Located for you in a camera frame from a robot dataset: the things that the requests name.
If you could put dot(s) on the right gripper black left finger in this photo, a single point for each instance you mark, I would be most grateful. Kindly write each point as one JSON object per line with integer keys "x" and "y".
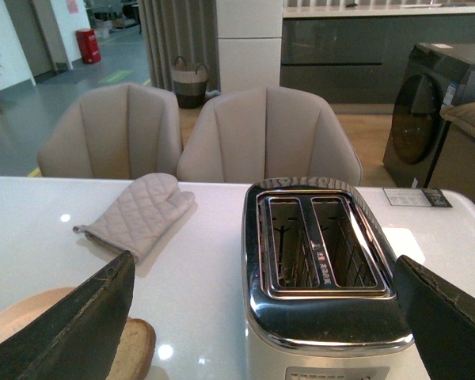
{"x": 77, "y": 338}

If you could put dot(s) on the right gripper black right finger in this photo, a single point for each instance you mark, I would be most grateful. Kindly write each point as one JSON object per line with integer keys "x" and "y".
{"x": 441, "y": 317}

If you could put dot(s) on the brown bread slice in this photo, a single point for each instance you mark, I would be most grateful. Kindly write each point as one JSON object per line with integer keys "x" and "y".
{"x": 135, "y": 351}

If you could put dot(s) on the chrome white toaster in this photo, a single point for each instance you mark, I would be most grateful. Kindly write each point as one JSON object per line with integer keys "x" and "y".
{"x": 318, "y": 285}

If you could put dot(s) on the beige round plate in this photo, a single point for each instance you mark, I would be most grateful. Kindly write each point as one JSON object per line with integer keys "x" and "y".
{"x": 16, "y": 317}

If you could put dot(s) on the grey quilted oven mitt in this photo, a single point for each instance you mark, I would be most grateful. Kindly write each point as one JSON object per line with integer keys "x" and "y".
{"x": 140, "y": 215}

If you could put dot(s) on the black white label card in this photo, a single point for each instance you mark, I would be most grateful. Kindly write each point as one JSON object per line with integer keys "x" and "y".
{"x": 416, "y": 197}

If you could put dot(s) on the beige upholstered chair left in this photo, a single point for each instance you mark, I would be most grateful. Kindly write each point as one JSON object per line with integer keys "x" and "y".
{"x": 120, "y": 131}

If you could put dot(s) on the beige upholstered chair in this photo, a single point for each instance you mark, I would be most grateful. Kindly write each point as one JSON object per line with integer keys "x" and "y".
{"x": 268, "y": 132}
{"x": 120, "y": 131}

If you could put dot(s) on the beige cushion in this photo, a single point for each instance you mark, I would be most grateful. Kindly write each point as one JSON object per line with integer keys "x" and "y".
{"x": 462, "y": 116}

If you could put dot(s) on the dark grey washing machine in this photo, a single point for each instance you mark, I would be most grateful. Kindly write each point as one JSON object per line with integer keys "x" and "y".
{"x": 437, "y": 76}

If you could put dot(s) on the beige upholstered chair right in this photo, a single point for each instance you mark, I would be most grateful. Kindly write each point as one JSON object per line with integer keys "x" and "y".
{"x": 268, "y": 132}

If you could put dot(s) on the woven laundry basket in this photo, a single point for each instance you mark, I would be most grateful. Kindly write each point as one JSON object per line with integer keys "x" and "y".
{"x": 189, "y": 82}

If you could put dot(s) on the red bin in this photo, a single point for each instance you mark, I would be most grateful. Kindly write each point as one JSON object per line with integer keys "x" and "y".
{"x": 88, "y": 46}

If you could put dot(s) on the dark grey counter cabinet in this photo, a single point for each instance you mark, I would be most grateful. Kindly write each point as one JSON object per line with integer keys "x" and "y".
{"x": 362, "y": 59}

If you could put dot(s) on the grey curtain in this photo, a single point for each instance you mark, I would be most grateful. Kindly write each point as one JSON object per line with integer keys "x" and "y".
{"x": 179, "y": 28}

